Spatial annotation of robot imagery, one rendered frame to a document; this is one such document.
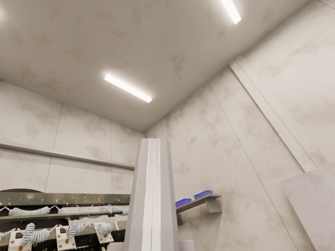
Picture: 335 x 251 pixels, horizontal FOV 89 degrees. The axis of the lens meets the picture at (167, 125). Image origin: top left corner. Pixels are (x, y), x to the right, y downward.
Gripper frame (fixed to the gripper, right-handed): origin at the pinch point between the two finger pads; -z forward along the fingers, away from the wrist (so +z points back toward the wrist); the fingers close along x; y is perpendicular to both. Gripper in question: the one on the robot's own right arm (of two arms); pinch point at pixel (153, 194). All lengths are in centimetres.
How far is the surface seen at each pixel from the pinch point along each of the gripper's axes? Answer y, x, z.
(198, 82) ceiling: 185, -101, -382
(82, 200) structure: 156, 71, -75
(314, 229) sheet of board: 210, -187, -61
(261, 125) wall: 187, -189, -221
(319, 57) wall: 80, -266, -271
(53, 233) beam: 119, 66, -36
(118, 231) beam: 145, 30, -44
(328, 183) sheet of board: 180, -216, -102
